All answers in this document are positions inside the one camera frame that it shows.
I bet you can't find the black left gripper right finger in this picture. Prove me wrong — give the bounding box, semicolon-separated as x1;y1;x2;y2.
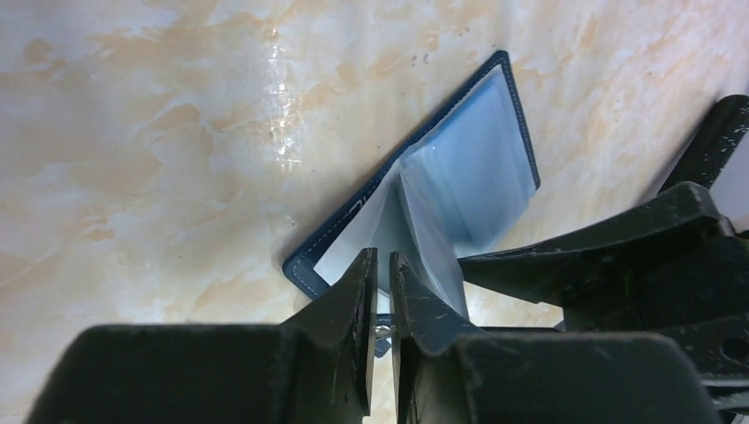
390;252;719;423

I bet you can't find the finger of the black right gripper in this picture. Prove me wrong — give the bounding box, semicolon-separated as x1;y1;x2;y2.
459;182;748;331

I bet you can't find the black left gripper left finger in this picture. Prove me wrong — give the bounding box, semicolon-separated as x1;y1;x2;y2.
27;248;378;423

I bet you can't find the blue leather card holder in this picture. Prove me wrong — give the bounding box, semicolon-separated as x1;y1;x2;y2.
282;50;541;325

